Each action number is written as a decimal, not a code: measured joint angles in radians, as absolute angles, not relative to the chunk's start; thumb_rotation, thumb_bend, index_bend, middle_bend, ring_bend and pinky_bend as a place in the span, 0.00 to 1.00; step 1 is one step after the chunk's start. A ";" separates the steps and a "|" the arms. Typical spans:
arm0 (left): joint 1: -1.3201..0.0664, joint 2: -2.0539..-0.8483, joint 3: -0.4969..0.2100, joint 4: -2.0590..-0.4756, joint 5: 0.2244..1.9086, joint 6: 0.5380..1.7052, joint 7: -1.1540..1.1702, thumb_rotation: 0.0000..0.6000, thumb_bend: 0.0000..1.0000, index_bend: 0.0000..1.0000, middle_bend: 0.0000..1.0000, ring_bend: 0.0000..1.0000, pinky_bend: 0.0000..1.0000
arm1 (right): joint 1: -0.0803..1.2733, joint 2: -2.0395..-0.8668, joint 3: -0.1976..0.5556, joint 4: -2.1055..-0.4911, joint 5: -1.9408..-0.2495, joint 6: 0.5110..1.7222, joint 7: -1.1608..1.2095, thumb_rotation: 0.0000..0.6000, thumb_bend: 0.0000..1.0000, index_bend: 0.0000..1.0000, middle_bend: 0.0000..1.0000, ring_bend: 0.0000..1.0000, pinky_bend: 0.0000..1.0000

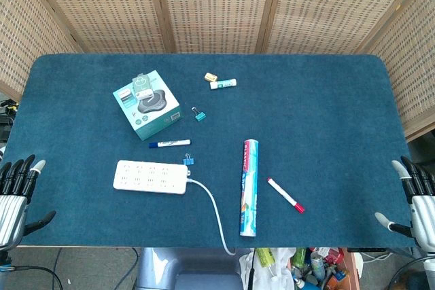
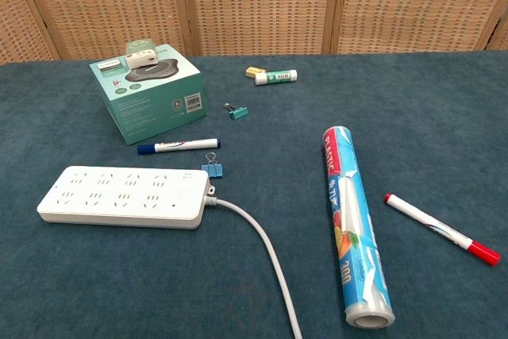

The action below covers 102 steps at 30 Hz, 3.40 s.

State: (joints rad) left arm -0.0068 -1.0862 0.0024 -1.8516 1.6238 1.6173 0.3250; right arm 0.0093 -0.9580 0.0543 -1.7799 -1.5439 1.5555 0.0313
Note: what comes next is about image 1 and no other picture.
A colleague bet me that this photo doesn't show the small green white box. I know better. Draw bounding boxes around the small green white box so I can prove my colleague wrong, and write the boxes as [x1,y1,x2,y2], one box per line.
[131,73,154,101]

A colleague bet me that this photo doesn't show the plastic wrap roll tube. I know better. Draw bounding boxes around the plastic wrap roll tube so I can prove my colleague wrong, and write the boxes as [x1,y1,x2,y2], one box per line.
[239,139,260,239]

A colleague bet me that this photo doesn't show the white plastic bag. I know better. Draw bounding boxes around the white plastic bag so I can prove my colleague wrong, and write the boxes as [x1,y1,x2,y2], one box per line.
[239,247,296,290]

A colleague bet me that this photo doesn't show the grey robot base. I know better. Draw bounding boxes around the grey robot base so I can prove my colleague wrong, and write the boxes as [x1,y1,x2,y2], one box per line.
[135,247,251,290]

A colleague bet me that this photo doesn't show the teal speaker product box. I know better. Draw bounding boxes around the teal speaker product box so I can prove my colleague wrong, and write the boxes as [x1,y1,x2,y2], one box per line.
[112,69,183,141]

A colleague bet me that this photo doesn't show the white power cable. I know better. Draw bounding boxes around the white power cable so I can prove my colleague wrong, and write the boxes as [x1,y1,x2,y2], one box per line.
[186,177,237,257]

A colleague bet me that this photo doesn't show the red cap whiteboard marker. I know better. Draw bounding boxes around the red cap whiteboard marker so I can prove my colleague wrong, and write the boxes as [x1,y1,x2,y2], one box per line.
[266,177,305,215]

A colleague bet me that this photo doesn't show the black cable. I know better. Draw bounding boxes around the black cable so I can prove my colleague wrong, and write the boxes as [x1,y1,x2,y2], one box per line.
[0,248,140,290]

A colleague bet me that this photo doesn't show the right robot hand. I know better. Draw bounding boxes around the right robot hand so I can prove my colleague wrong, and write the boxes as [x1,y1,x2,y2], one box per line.
[374,156,435,254]

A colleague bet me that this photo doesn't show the white power strip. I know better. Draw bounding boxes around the white power strip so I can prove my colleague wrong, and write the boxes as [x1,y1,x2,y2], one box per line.
[112,160,189,196]

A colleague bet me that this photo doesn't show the box of assorted clutter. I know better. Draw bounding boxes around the box of assorted clutter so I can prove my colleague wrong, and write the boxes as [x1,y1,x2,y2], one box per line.
[288,247,361,290]

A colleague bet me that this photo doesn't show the woven bamboo folding screen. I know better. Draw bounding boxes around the woven bamboo folding screen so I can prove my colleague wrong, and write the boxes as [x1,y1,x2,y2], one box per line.
[0,0,435,143]

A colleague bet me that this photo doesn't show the blue cap whiteboard marker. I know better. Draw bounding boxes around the blue cap whiteboard marker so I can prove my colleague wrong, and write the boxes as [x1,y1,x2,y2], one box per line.
[148,139,192,149]

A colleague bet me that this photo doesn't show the blue felt table mat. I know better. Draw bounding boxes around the blue felt table mat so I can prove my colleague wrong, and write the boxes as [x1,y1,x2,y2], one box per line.
[0,53,424,249]

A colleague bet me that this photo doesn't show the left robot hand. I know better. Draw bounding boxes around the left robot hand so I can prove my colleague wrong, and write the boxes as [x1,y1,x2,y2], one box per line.
[0,153,57,249]

